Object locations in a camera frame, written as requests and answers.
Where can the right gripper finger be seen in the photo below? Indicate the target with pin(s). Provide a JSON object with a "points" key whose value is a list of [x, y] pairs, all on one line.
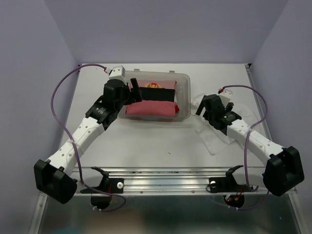
{"points": [[200, 108], [206, 115]]}

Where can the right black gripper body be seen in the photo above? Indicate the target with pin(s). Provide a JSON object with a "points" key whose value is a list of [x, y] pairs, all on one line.
{"points": [[210, 121]]}

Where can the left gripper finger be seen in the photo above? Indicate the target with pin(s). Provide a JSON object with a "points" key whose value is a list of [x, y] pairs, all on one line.
{"points": [[137, 95], [134, 84]]}

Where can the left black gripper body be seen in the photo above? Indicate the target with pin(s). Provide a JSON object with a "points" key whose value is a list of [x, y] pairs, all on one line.
{"points": [[126, 98]]}

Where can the clear plastic storage bin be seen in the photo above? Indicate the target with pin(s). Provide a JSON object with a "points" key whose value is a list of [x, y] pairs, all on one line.
{"points": [[182, 92]]}

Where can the white printed t-shirt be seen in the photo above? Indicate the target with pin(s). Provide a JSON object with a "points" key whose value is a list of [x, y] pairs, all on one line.
{"points": [[214, 140]]}

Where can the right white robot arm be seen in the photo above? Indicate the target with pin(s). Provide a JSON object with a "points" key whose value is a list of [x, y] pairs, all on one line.
{"points": [[282, 166]]}

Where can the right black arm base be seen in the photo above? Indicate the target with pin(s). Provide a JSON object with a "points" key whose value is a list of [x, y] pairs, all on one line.
{"points": [[226, 183]]}

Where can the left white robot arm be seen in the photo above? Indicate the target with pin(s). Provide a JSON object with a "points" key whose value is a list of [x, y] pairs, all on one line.
{"points": [[52, 176]]}

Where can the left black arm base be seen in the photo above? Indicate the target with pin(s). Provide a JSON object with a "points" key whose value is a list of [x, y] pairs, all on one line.
{"points": [[100, 180]]}

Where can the rolled red t-shirt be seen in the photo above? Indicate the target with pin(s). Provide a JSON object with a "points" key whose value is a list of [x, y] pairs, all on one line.
{"points": [[153, 108]]}

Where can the rolled black t-shirt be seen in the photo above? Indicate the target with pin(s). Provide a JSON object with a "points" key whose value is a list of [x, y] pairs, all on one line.
{"points": [[158, 94]]}

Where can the rolled pink printed t-shirt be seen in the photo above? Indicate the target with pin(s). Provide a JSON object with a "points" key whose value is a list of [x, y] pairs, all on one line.
{"points": [[165, 84]]}

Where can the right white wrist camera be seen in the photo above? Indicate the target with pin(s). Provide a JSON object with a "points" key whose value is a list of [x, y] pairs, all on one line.
{"points": [[226, 94]]}

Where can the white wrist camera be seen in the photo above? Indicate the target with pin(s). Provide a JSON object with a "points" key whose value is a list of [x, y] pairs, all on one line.
{"points": [[117, 72], [226, 94]]}

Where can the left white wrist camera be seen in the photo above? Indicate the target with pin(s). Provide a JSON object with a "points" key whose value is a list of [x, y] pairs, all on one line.
{"points": [[117, 72]]}

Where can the aluminium mounting rail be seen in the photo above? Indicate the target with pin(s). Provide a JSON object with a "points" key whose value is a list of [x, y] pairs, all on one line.
{"points": [[160, 181]]}

